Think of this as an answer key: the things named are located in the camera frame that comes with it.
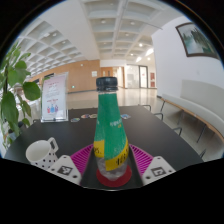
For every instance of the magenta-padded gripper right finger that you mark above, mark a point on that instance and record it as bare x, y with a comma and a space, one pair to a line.
144, 159

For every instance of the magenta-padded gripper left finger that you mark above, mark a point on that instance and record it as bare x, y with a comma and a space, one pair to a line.
81, 158

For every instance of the green-labelled clear drink bottle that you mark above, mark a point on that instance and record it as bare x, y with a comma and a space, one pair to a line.
111, 133

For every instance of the flat round red coaster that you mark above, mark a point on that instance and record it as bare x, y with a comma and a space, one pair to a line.
124, 180

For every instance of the white polka-dot mug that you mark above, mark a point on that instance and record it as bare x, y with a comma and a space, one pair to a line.
40, 155

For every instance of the clear acrylic sign stand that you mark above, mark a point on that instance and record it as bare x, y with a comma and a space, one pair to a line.
54, 98

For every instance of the glass entrance door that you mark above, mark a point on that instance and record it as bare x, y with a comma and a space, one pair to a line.
143, 76

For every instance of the green leafy potted plant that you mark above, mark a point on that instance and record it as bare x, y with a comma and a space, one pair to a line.
13, 76

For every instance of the recessed ceiling lights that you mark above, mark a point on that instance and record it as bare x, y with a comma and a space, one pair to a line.
149, 52

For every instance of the framed landscape picture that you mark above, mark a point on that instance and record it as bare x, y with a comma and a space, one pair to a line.
196, 40

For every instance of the long white wall bench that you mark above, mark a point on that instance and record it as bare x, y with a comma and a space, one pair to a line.
200, 106

